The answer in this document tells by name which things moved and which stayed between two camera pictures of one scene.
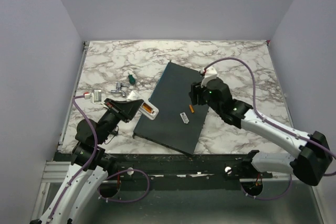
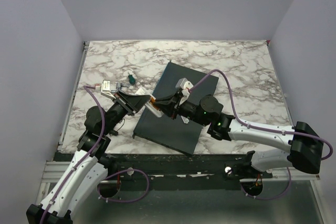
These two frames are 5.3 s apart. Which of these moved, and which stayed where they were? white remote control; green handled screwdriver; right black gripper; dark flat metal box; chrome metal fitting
Moved: right black gripper; white remote control
Stayed: chrome metal fitting; green handled screwdriver; dark flat metal box
